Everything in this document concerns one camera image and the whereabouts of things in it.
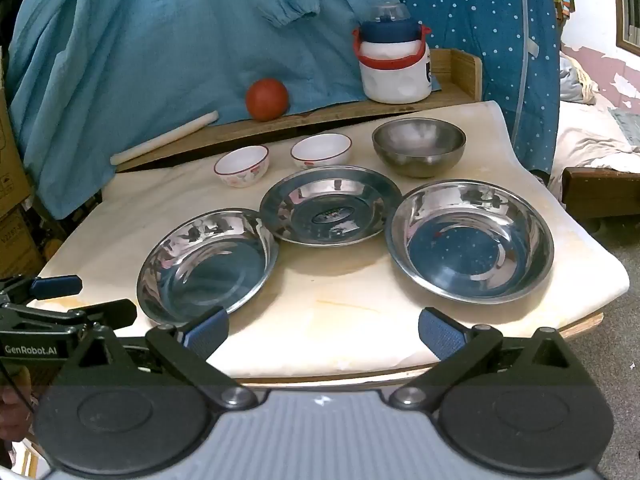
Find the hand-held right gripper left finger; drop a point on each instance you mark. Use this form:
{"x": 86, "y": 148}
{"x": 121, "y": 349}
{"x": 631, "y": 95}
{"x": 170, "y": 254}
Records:
{"x": 207, "y": 334}

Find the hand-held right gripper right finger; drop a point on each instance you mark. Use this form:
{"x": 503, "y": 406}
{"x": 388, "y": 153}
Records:
{"x": 440, "y": 334}

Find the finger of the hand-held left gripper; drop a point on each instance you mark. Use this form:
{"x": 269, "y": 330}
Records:
{"x": 100, "y": 312}
{"x": 55, "y": 286}

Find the plain steel plate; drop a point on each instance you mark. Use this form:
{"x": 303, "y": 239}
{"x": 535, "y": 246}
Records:
{"x": 205, "y": 270}
{"x": 470, "y": 245}

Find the steel plate with oval sticker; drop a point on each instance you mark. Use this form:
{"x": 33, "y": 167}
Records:
{"x": 330, "y": 210}

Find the white ceramic bowl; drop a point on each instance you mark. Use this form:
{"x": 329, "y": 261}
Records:
{"x": 241, "y": 167}
{"x": 320, "y": 150}

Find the deep steel bowl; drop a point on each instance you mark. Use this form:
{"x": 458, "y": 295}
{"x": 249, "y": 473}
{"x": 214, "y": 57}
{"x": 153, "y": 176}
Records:
{"x": 420, "y": 145}

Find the person's left hand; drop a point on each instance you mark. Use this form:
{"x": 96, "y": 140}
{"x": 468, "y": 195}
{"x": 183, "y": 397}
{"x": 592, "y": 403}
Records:
{"x": 12, "y": 410}

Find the cardboard box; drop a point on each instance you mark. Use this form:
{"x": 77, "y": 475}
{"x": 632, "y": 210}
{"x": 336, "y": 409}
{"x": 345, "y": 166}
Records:
{"x": 20, "y": 245}
{"x": 10, "y": 160}

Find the white rolled stick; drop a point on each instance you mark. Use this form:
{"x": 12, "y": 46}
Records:
{"x": 165, "y": 136}

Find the white bed sheet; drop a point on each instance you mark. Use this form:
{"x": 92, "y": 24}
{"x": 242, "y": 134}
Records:
{"x": 590, "y": 145}

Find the red ball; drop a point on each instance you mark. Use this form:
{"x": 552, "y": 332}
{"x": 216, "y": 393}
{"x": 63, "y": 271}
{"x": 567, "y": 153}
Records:
{"x": 267, "y": 100}

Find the blue shirt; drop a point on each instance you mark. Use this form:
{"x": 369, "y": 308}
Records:
{"x": 150, "y": 60}

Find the wooden shelf board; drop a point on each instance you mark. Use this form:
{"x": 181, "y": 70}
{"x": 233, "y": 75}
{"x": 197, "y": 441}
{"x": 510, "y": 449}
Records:
{"x": 325, "y": 116}

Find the grey blanket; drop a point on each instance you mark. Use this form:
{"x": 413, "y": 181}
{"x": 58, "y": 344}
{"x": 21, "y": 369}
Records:
{"x": 575, "y": 80}

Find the blue polka dot cloth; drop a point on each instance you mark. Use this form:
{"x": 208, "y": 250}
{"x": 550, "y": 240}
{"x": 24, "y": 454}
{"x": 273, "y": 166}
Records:
{"x": 475, "y": 35}

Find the wooden bed frame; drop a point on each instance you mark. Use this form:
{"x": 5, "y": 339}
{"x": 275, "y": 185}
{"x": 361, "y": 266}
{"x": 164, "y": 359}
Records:
{"x": 600, "y": 195}

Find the wooden window frame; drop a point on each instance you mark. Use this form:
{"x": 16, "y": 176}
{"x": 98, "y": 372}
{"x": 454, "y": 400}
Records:
{"x": 627, "y": 15}

